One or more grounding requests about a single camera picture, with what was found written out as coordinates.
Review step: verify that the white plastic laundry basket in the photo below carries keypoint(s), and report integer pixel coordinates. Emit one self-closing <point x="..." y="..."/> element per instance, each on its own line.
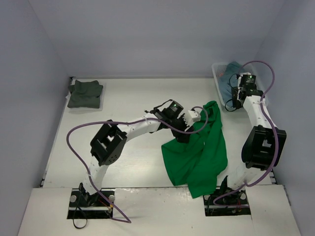
<point x="218" y="70"/>

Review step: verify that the grey t-shirt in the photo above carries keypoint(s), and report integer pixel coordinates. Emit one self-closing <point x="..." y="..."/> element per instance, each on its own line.
<point x="85" y="95"/>

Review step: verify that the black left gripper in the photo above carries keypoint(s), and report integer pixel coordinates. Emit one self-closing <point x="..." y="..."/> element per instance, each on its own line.
<point x="182" y="135"/>

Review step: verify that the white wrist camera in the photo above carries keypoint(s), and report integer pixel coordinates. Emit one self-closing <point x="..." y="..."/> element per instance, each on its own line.
<point x="190" y="117"/>
<point x="239" y="76"/>

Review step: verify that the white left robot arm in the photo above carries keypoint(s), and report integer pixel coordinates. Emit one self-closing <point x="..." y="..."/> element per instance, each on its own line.
<point x="107" y="145"/>

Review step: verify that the green t-shirt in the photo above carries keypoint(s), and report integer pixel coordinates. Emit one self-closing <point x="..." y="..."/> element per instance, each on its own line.
<point x="198" y="163"/>

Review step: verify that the light blue t-shirt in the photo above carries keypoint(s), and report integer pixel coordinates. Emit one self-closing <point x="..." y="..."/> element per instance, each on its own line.
<point x="227" y="81"/>

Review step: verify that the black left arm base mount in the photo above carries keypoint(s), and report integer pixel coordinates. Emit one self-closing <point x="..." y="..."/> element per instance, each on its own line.
<point x="94" y="208"/>

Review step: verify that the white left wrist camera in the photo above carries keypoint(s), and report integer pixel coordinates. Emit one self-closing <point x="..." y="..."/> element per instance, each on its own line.
<point x="190" y="117"/>

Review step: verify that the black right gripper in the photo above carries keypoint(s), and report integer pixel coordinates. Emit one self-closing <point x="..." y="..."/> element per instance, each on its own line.
<point x="236" y="99"/>

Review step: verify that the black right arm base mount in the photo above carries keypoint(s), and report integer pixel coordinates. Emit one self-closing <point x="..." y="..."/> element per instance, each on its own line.
<point x="235" y="204"/>

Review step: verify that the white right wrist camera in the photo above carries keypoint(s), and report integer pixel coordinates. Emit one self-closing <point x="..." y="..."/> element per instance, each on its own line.
<point x="239" y="76"/>

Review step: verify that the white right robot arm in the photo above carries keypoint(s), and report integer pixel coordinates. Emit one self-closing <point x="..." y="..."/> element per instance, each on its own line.
<point x="263" y="147"/>

